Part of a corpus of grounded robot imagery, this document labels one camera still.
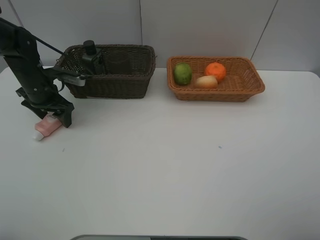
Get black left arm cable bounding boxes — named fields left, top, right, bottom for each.
left=0, top=17, right=94, bottom=94

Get orange wicker basket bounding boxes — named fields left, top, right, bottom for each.
left=166, top=55, right=265, bottom=102

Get pink lotion bottle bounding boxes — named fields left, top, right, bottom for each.
left=33, top=113, right=62, bottom=141

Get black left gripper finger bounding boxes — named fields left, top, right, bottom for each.
left=21, top=100, right=48, bottom=119
left=59, top=106, right=74, bottom=128

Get orange tangerine fruit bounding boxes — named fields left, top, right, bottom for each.
left=204, top=62, right=227, bottom=83

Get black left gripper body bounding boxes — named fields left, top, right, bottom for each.
left=3, top=54, right=74, bottom=113

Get green lime fruit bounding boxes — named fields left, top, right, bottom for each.
left=173, top=62, right=192, bottom=86

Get dark brown wicker basket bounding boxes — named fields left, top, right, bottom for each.
left=65, top=44, right=156, bottom=99

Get red yellow peach fruit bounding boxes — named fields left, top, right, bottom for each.
left=194, top=75, right=218, bottom=89

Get pink translucent plastic cup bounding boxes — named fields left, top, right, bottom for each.
left=106, top=50, right=132, bottom=75

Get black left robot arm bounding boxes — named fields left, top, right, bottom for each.
left=0, top=18, right=79, bottom=128

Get dark green pump bottle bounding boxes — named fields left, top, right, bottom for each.
left=82, top=40, right=106, bottom=75

